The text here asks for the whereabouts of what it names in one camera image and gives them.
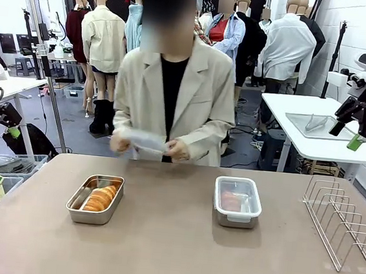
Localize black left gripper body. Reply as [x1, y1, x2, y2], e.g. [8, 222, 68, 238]
[0, 101, 24, 128]

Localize golden croissant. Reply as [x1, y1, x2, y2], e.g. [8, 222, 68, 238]
[81, 182, 118, 215]

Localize clear plastic container lid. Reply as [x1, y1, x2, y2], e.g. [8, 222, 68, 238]
[116, 126, 172, 158]
[211, 175, 266, 226]

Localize reddish brown bread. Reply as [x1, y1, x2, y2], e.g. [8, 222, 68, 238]
[219, 189, 247, 212]

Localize person's right forearm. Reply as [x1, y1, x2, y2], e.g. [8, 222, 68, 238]
[110, 107, 141, 140]

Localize person's left forearm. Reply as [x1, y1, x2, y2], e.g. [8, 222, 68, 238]
[176, 115, 236, 161]

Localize person's right hand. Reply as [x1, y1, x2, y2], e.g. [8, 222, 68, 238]
[108, 129, 135, 155]

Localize person's left hand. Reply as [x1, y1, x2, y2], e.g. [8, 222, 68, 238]
[166, 137, 192, 161]

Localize black bag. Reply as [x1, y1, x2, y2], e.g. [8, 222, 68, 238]
[1, 121, 62, 161]

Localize white work table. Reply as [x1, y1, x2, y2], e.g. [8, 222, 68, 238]
[0, 73, 49, 159]

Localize white background robot device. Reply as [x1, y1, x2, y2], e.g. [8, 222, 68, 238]
[325, 66, 366, 94]

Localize metal tongs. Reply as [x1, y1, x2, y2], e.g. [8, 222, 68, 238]
[304, 113, 331, 132]

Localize silver metal pole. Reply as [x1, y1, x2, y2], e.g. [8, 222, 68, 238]
[8, 0, 83, 154]

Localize silver metal tray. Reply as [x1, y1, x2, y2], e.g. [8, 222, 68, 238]
[282, 111, 364, 144]

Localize dark plastic stool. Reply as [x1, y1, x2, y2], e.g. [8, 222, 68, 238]
[12, 56, 38, 79]

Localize white desk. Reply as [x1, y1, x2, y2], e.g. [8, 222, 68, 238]
[252, 91, 366, 186]

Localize black tripod stand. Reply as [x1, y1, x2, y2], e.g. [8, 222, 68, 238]
[319, 18, 350, 101]

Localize black monitor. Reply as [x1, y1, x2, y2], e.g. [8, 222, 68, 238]
[0, 32, 19, 55]
[14, 32, 35, 57]

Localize small clear floor box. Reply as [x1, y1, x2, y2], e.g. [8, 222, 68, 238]
[62, 83, 86, 101]

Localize mannequin in black jacket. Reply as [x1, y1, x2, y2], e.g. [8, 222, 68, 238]
[294, 0, 330, 64]

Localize grey plastic stool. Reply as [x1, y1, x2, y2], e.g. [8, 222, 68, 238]
[256, 127, 290, 173]

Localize background work table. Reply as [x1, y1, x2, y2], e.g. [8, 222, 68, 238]
[32, 48, 83, 83]

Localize black boot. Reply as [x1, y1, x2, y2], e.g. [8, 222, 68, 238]
[88, 98, 110, 136]
[104, 100, 118, 135]

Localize mannequin in white shirt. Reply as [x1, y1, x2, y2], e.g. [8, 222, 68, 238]
[252, 0, 322, 92]

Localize mannequin in dark red sweater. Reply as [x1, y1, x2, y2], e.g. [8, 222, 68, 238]
[61, 0, 95, 66]

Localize rectangular steel food container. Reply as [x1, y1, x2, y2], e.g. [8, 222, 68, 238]
[64, 171, 125, 228]

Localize mannequin in black coat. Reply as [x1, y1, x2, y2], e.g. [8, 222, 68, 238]
[228, 0, 272, 90]

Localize mannequin in cream jacket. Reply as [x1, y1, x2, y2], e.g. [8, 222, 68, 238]
[72, 0, 132, 122]

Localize mannequin in blue shirt red top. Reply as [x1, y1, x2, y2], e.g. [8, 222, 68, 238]
[203, 0, 249, 66]

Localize lidded clear food container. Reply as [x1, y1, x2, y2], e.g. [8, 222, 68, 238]
[211, 175, 266, 231]

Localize person in beige jacket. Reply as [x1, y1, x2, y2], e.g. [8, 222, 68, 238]
[108, 0, 248, 170]

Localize mannequin in plaid garment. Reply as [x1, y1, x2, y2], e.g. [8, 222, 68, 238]
[191, 0, 218, 46]

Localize metal wire lid rack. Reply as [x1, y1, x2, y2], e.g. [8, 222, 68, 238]
[296, 174, 366, 274]

